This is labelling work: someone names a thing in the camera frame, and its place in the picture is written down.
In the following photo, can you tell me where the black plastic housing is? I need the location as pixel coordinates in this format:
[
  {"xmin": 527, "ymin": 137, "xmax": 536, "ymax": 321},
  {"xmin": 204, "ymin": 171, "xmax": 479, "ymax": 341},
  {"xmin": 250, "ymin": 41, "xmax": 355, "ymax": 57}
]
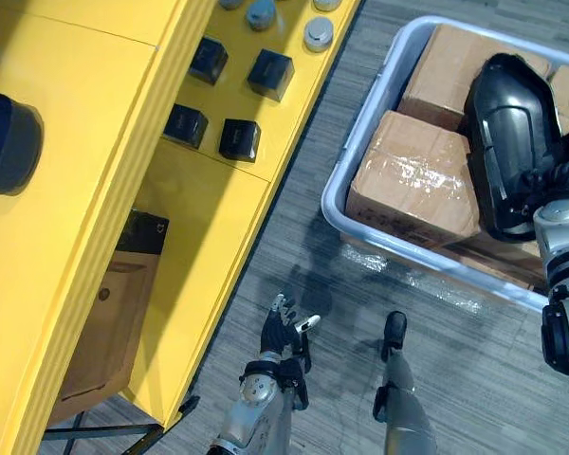
[
  {"xmin": 0, "ymin": 89, "xmax": 46, "ymax": 197},
  {"xmin": 463, "ymin": 52, "xmax": 569, "ymax": 244}
]

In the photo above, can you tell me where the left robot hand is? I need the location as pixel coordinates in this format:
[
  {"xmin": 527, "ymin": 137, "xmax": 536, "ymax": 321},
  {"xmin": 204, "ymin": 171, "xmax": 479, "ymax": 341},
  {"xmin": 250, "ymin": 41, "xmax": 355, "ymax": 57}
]
[{"xmin": 259, "ymin": 293, "xmax": 322, "ymax": 356}]

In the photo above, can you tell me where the grey plastic bin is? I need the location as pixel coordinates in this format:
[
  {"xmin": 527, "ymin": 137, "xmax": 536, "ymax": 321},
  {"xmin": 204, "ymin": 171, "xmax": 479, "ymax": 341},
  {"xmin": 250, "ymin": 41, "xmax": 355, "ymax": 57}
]
[{"xmin": 321, "ymin": 14, "xmax": 569, "ymax": 314}]

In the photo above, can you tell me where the tall brown cardboard carton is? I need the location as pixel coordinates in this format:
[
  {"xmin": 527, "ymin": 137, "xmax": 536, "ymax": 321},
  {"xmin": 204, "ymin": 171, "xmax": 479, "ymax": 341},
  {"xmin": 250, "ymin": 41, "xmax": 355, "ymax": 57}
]
[{"xmin": 55, "ymin": 250, "xmax": 158, "ymax": 421}]

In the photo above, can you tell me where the black metal shelf frame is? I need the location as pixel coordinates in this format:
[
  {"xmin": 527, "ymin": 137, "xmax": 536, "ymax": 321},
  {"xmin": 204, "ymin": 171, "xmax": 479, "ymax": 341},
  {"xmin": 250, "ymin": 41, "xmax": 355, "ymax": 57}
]
[{"xmin": 41, "ymin": 394, "xmax": 202, "ymax": 445}]

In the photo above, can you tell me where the silver right robot leg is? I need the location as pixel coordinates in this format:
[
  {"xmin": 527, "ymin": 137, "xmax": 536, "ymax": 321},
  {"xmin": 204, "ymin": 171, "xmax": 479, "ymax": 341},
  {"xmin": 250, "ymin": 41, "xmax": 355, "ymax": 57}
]
[{"xmin": 372, "ymin": 310, "xmax": 438, "ymax": 455}]

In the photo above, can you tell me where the black cube box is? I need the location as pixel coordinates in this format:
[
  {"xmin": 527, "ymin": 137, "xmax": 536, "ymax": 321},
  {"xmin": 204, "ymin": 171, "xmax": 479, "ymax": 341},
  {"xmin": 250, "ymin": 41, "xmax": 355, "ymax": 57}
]
[
  {"xmin": 187, "ymin": 36, "xmax": 230, "ymax": 87},
  {"xmin": 246, "ymin": 47, "xmax": 296, "ymax": 103},
  {"xmin": 161, "ymin": 103, "xmax": 211, "ymax": 151},
  {"xmin": 217, "ymin": 118, "xmax": 263, "ymax": 164}
]

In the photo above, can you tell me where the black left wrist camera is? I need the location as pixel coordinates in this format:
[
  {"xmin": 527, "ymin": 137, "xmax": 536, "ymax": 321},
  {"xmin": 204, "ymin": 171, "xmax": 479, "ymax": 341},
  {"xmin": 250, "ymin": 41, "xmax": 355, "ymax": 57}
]
[{"xmin": 278, "ymin": 356, "xmax": 312, "ymax": 411}]

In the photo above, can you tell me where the flat black carton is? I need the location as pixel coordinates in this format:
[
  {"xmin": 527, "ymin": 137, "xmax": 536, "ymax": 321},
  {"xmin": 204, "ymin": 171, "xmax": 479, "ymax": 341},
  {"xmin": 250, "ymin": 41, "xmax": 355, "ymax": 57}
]
[{"xmin": 115, "ymin": 208, "xmax": 171, "ymax": 258}]

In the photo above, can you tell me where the clear plastic film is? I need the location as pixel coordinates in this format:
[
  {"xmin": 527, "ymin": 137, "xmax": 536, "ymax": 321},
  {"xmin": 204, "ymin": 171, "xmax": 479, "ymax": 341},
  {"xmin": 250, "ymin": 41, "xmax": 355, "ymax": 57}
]
[{"xmin": 340, "ymin": 244, "xmax": 486, "ymax": 315}]

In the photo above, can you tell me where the yellow shelf unit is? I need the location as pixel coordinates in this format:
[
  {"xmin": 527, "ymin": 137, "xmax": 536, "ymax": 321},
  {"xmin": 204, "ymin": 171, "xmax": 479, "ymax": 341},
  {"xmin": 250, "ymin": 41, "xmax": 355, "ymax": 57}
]
[{"xmin": 0, "ymin": 0, "xmax": 364, "ymax": 455}]

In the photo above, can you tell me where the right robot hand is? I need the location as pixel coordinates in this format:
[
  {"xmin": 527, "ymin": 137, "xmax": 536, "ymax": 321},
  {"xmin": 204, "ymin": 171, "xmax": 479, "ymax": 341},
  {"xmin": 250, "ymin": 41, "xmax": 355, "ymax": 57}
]
[{"xmin": 505, "ymin": 130, "xmax": 569, "ymax": 215}]

